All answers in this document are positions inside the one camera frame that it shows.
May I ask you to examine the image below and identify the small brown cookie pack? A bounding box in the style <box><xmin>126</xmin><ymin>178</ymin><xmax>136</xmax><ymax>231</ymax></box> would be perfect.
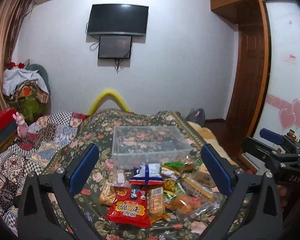
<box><xmin>193</xmin><ymin>164</ymin><xmax>216</xmax><ymax>188</ymax></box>

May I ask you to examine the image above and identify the orange round cracker pack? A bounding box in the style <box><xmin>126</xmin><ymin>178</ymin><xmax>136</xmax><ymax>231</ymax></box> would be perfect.
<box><xmin>147</xmin><ymin>187</ymin><xmax>166</xmax><ymax>223</ymax></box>

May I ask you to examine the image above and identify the striped brown curtain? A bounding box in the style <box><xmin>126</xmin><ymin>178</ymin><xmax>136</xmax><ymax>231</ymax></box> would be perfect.
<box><xmin>0</xmin><ymin>0</ymin><xmax>35</xmax><ymax>111</ymax></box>

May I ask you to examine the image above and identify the pink plush toy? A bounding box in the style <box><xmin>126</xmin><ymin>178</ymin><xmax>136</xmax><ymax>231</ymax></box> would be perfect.
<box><xmin>13</xmin><ymin>112</ymin><xmax>28</xmax><ymax>138</ymax></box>

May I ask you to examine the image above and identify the clear plastic storage box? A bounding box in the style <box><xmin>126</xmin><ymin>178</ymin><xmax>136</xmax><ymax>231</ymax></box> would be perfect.
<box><xmin>111</xmin><ymin>126</ymin><xmax>193</xmax><ymax>170</ymax></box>

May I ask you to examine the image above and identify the dark backpack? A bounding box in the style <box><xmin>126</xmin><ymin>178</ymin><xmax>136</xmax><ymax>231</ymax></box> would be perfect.
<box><xmin>185</xmin><ymin>108</ymin><xmax>206</xmax><ymax>127</ymax></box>

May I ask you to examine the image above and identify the orange snack clear bag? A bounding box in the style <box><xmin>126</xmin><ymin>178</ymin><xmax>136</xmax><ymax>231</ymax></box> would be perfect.
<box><xmin>165</xmin><ymin>194</ymin><xmax>202</xmax><ymax>214</ymax></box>

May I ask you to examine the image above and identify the small black wall screen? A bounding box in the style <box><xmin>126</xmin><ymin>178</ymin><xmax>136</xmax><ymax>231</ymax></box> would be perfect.
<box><xmin>98</xmin><ymin>35</ymin><xmax>133</xmax><ymax>60</ymax></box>

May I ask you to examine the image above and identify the yellow curved foam tube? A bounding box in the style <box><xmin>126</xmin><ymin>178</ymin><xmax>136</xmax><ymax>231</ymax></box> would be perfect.
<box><xmin>87</xmin><ymin>88</ymin><xmax>131</xmax><ymax>116</ymax></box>

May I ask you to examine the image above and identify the green floral bed cover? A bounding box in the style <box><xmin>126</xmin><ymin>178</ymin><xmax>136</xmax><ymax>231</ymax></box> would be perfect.
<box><xmin>39</xmin><ymin>108</ymin><xmax>251</xmax><ymax>240</ymax></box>

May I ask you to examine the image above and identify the pile of clothes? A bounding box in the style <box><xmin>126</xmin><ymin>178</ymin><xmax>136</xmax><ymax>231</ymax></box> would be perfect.
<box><xmin>3</xmin><ymin>60</ymin><xmax>51</xmax><ymax>124</ymax></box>

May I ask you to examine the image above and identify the gold brown biscuit pack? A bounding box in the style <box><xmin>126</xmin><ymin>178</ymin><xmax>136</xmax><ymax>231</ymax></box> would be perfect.
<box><xmin>180</xmin><ymin>177</ymin><xmax>215</xmax><ymax>202</ymax></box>

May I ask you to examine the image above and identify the white sliding wardrobe door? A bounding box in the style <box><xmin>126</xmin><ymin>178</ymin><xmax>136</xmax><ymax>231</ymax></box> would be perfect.
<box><xmin>254</xmin><ymin>0</ymin><xmax>300</xmax><ymax>140</ymax></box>

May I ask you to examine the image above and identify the beige plush blanket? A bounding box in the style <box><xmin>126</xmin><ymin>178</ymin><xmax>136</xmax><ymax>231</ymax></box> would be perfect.
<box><xmin>187</xmin><ymin>121</ymin><xmax>227</xmax><ymax>158</ymax></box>

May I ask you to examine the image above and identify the red noodle snack bag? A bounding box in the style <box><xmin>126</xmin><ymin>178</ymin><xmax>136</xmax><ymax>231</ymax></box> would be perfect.
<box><xmin>106</xmin><ymin>187</ymin><xmax>151</xmax><ymax>228</ymax></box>

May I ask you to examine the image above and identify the large black wall television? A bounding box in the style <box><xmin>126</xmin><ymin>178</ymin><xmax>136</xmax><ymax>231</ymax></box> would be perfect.
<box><xmin>87</xmin><ymin>4</ymin><xmax>149</xmax><ymax>36</ymax></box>

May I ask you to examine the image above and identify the blue white red snack bag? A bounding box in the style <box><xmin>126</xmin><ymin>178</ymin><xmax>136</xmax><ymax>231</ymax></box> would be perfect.
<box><xmin>129</xmin><ymin>163</ymin><xmax>164</xmax><ymax>186</ymax></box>

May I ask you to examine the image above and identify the brown wooden wardrobe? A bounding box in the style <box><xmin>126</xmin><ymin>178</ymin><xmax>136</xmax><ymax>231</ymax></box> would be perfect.
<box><xmin>210</xmin><ymin>0</ymin><xmax>270</xmax><ymax>160</ymax></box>

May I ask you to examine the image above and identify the green pea snack packet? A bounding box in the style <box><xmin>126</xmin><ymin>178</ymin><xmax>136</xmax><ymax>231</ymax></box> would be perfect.
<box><xmin>164</xmin><ymin>178</ymin><xmax>182</xmax><ymax>204</ymax></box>

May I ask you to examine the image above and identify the red box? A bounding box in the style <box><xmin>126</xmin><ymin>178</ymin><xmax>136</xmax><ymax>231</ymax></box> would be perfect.
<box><xmin>0</xmin><ymin>107</ymin><xmax>16</xmax><ymax>131</ymax></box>

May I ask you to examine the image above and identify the yellow white snack bag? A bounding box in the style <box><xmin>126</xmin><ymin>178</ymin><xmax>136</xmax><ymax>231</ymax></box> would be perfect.
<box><xmin>161</xmin><ymin>162</ymin><xmax>186</xmax><ymax>180</ymax></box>

